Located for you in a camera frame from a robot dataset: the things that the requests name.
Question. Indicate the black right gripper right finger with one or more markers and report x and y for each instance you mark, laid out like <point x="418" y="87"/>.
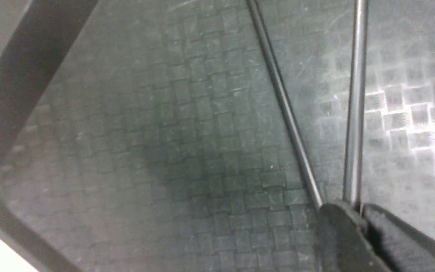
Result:
<point x="402" y="247"/>

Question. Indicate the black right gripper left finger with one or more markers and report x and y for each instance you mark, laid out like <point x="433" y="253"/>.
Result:
<point x="341" y="242"/>

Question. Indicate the black chopstick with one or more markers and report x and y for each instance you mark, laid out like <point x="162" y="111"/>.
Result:
<point x="285" y="105"/>
<point x="353" y="158"/>

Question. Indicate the black serving tray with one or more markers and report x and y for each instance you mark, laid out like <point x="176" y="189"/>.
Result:
<point x="148" y="136"/>

